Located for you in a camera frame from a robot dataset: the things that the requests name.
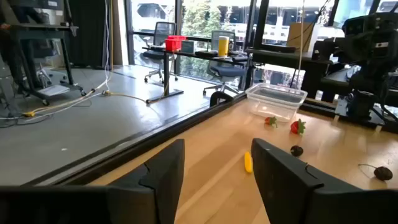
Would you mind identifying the yellow toy banana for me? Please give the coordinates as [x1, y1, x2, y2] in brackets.
[243, 151, 254, 174]

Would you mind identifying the black arched frame bracket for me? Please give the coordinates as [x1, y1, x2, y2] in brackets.
[209, 90, 234, 108]

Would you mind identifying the black aluminium table frame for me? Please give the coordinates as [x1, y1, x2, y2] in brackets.
[24, 91, 398, 187]

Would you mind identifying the dark round toy berry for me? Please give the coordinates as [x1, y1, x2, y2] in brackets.
[290, 144, 305, 157]
[358, 163, 394, 182]

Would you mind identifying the long black office desk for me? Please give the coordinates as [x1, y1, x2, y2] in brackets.
[141, 45, 249, 105]

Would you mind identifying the heavy black work desk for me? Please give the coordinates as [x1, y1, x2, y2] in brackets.
[244, 45, 332, 99]

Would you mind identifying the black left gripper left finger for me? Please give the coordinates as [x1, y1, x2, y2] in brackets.
[0, 138, 186, 224]

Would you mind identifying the small grey box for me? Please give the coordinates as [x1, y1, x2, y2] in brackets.
[181, 39, 197, 54]

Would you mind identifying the pale hanging cord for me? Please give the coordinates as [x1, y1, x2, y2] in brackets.
[297, 0, 307, 90]

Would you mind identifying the red plastic box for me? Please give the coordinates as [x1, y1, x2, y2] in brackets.
[164, 34, 187, 52]

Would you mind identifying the clear plastic tupperware container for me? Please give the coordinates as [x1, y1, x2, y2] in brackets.
[244, 82, 308, 123]

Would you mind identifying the yellow cylindrical canister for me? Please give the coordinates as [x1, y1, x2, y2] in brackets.
[217, 35, 230, 58]

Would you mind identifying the white hanging cable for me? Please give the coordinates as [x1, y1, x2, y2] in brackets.
[0, 0, 112, 121]

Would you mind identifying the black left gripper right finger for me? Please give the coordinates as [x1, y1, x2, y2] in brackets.
[251, 138, 398, 224]

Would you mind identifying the black wheeled stand table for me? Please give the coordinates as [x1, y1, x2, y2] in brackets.
[0, 23, 87, 106]

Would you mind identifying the grey mesh office chair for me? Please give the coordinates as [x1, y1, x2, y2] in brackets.
[142, 21, 180, 85]
[202, 30, 248, 96]

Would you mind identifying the yellow floor cable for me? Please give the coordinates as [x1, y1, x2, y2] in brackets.
[22, 88, 147, 118]

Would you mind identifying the red toy strawberry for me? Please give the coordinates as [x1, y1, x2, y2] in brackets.
[290, 118, 307, 136]
[264, 116, 279, 129]

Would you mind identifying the brown cardboard box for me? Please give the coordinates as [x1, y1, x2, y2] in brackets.
[285, 21, 315, 53]

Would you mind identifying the black curtain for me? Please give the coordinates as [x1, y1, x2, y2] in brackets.
[67, 0, 107, 68]

